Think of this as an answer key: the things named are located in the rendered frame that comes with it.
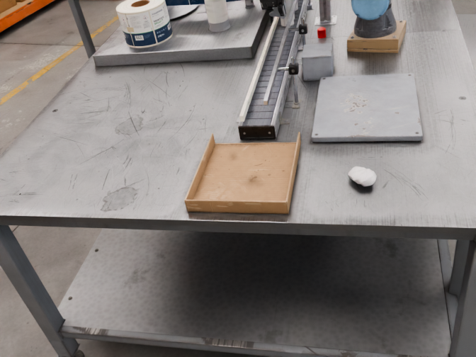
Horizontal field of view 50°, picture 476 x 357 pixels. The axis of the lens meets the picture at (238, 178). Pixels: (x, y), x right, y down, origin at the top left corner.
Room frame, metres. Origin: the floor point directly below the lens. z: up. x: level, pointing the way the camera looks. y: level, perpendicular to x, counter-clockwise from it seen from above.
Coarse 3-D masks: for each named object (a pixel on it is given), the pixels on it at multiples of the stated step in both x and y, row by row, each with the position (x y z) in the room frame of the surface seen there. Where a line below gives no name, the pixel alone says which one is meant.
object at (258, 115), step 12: (300, 0) 2.19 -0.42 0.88; (276, 36) 1.86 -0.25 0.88; (288, 36) 1.84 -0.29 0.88; (276, 48) 1.75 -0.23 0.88; (288, 48) 1.73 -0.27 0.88; (264, 72) 1.58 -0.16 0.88; (264, 84) 1.49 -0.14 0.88; (276, 84) 1.48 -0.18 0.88; (252, 96) 1.43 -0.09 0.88; (276, 96) 1.40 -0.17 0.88; (252, 108) 1.36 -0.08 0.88; (264, 108) 1.34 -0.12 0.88; (252, 120) 1.29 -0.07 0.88; (264, 120) 1.28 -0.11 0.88
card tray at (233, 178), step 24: (216, 144) 1.27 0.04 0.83; (240, 144) 1.24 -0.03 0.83; (264, 144) 1.22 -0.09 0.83; (288, 144) 1.20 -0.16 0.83; (216, 168) 1.15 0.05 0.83; (240, 168) 1.13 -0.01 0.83; (264, 168) 1.11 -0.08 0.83; (288, 168) 1.09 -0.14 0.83; (192, 192) 1.04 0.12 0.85; (216, 192) 1.05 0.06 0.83; (240, 192) 1.03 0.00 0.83; (264, 192) 1.01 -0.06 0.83; (288, 192) 0.95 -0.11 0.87
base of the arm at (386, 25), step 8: (384, 16) 1.70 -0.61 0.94; (392, 16) 1.72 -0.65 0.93; (360, 24) 1.74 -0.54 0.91; (368, 24) 1.71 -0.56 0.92; (376, 24) 1.69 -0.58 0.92; (384, 24) 1.70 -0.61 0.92; (392, 24) 1.70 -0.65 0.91; (360, 32) 1.72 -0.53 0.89; (368, 32) 1.70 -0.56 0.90; (376, 32) 1.69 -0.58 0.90; (384, 32) 1.68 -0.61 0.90; (392, 32) 1.70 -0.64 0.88
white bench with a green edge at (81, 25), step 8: (72, 0) 3.54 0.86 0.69; (72, 8) 3.56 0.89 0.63; (80, 8) 3.57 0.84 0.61; (80, 16) 3.55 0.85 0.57; (80, 24) 3.55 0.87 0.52; (80, 32) 3.56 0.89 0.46; (88, 32) 3.57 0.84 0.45; (88, 40) 3.55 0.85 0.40; (88, 48) 3.55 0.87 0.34; (88, 56) 3.56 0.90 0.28
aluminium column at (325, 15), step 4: (320, 0) 2.02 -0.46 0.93; (324, 0) 2.03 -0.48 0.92; (328, 0) 2.01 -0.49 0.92; (320, 4) 2.02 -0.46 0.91; (324, 4) 2.03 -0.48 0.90; (328, 4) 2.01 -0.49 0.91; (320, 8) 2.02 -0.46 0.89; (324, 8) 2.03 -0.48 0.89; (328, 8) 2.01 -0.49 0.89; (320, 12) 2.02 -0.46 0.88; (324, 12) 2.03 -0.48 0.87; (328, 12) 2.02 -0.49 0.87; (320, 16) 2.03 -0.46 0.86; (324, 16) 2.03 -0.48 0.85; (328, 16) 2.02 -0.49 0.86; (320, 20) 2.03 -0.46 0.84; (324, 20) 2.03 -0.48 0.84; (328, 20) 2.02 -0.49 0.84
